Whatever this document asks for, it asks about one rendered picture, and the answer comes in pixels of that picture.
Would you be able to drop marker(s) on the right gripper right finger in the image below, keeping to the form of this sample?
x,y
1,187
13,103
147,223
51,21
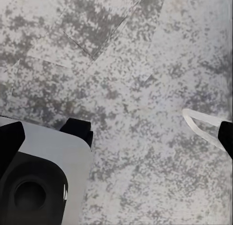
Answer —
x,y
225,136

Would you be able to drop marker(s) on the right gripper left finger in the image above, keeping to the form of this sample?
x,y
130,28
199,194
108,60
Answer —
x,y
12,137

